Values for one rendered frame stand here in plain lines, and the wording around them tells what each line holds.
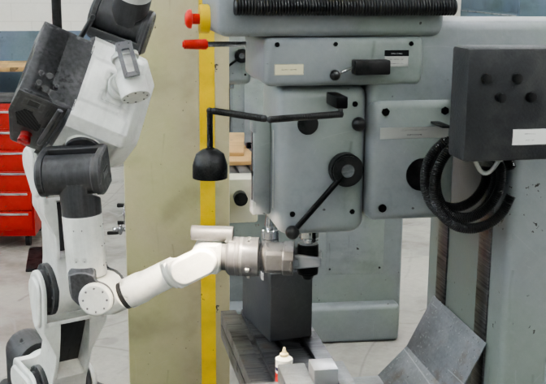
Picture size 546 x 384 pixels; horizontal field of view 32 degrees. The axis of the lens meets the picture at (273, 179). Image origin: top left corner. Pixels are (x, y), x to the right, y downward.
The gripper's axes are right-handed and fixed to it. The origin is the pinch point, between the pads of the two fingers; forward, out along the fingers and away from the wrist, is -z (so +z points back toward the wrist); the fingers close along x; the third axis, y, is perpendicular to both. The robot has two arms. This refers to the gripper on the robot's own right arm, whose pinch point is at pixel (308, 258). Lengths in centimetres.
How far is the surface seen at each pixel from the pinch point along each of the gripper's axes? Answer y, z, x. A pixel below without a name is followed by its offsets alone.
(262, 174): -20.0, 10.1, -4.8
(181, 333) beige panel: 84, 55, 163
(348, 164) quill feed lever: -23.9, -8.3, -11.3
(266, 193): -15.7, 9.2, -4.5
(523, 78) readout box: -44, -39, -28
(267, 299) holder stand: 21.3, 11.0, 31.8
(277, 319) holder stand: 26.4, 8.3, 30.9
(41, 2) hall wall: -28, 319, 846
